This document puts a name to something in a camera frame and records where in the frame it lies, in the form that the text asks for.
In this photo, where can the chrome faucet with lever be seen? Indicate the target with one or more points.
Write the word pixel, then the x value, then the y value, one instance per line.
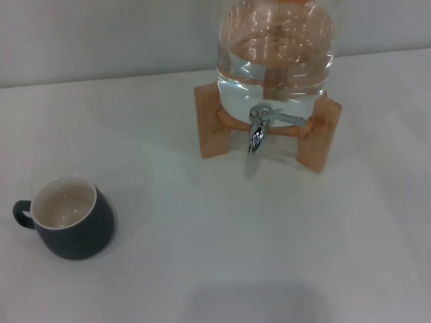
pixel 257 134

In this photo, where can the black ceramic cup white inside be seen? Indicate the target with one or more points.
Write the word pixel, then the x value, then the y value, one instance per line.
pixel 84 232

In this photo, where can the wooden dispenser stand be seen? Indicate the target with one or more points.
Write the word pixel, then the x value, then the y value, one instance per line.
pixel 208 124

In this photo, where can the clear glass water dispenser jar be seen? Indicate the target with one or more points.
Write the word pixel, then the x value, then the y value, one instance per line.
pixel 269 50

